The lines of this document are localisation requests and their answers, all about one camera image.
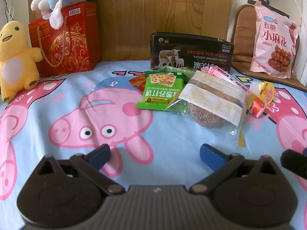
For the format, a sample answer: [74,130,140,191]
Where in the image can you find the printed bed sheet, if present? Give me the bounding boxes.
[0,60,307,230]

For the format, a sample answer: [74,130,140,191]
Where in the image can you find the small orange snack packet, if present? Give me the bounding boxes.
[129,74,147,93]

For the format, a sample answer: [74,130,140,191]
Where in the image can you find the green cracker packet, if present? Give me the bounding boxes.
[136,73,185,112]
[144,67,200,85]

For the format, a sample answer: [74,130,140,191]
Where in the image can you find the pink snack carton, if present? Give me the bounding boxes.
[201,66,251,94]

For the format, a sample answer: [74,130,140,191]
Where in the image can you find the orange jelly cup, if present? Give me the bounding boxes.
[249,81,275,103]

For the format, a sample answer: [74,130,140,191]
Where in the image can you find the black tin box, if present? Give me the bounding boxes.
[150,32,231,73]

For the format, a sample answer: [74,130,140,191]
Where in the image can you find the yellow plush toy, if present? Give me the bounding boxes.
[0,20,45,103]

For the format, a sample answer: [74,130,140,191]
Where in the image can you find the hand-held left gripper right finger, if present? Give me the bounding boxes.
[189,144,279,195]

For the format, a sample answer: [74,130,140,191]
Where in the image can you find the clear pastry packet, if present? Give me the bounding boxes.
[165,71,251,148]

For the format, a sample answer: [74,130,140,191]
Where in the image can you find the wooden board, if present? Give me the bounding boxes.
[28,0,234,61]

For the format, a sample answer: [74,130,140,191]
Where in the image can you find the red gift box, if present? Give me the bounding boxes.
[28,2,102,78]

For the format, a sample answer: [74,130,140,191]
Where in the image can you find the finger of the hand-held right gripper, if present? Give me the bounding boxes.
[280,149,307,180]

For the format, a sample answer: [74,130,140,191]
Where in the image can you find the pink snack bag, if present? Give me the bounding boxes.
[250,1,300,78]

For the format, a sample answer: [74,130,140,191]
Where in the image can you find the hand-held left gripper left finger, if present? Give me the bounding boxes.
[36,144,125,195]

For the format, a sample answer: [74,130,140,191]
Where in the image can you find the small red snack packet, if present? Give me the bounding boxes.
[247,94,266,118]

